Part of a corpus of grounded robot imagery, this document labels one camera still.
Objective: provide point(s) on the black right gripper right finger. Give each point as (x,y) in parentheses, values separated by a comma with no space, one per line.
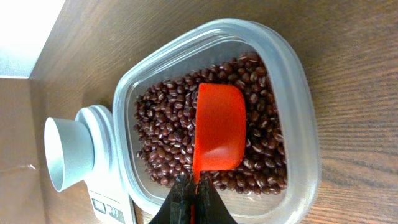
(209,207)

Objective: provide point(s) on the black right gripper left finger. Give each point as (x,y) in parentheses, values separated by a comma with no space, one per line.
(177,207)

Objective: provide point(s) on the red measuring scoop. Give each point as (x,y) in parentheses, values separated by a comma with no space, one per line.
(220,129)

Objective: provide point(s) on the white digital kitchen scale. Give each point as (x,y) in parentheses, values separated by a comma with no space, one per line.
(110,201)

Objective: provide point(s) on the red adzuki beans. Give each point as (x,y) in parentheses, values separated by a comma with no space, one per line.
(166,124)

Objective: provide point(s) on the white round bowl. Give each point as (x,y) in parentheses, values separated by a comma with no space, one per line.
(68,151)

